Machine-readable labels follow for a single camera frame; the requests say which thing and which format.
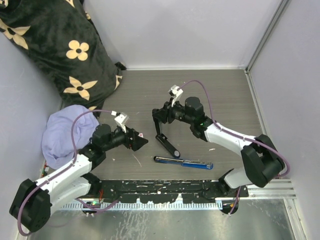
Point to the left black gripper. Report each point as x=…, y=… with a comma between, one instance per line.
x=136, y=142

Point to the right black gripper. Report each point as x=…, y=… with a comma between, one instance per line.
x=165, y=115

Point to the black stapler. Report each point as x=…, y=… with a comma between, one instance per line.
x=163, y=140

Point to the blue stapler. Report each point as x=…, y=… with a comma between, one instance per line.
x=184, y=162

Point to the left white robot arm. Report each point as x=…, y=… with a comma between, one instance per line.
x=36, y=201

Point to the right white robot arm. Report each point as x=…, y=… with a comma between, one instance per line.
x=261, y=161

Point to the lavender crumpled cloth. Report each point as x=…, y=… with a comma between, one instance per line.
x=57, y=147

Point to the black floral plush blanket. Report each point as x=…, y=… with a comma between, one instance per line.
x=61, y=39

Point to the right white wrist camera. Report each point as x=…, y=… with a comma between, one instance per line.
x=175, y=93

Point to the black mounting base plate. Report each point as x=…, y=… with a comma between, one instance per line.
x=160, y=191

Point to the white slotted cable duct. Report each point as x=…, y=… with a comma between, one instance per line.
x=150, y=206

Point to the aluminium corner frame post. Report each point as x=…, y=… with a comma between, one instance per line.
x=281, y=8

